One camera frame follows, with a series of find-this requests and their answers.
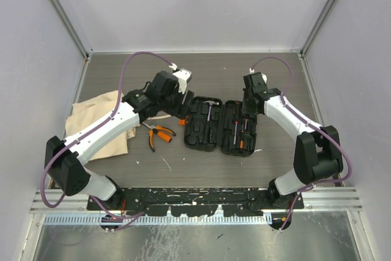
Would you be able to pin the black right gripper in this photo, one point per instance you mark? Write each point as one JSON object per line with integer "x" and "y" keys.
{"x": 245, "y": 109}

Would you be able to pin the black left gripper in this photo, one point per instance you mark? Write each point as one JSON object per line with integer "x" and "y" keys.
{"x": 176, "y": 111}

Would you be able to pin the black handled claw hammer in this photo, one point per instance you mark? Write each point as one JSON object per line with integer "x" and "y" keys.
{"x": 214, "y": 107}

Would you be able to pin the black handled large screwdriver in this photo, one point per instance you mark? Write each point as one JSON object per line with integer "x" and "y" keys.
{"x": 236, "y": 118}

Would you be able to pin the black plastic tool case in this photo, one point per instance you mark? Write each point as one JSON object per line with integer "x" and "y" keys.
{"x": 199, "y": 134}

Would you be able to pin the small black orange screwdriver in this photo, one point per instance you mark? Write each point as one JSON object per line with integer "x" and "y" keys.
{"x": 241, "y": 140}

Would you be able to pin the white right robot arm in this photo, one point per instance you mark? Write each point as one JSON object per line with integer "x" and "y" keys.
{"x": 317, "y": 154}

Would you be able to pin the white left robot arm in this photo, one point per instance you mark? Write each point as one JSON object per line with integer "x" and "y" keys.
{"x": 65, "y": 159}

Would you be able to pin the wooden flat stick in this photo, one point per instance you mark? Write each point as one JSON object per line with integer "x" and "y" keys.
{"x": 159, "y": 117}

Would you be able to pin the orange black pliers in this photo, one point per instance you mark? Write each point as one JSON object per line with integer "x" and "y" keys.
{"x": 163, "y": 133}

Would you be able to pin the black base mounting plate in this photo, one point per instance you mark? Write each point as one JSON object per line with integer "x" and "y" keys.
{"x": 195, "y": 202}

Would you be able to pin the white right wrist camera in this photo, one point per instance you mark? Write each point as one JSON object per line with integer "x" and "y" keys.
{"x": 257, "y": 77}

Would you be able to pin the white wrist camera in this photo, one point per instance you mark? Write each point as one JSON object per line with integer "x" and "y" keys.
{"x": 257, "y": 77}
{"x": 184, "y": 76}

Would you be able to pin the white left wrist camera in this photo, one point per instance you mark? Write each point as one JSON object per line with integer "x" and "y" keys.
{"x": 184, "y": 76}

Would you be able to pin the white slotted cable duct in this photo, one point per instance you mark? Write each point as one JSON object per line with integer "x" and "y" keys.
{"x": 99, "y": 219}

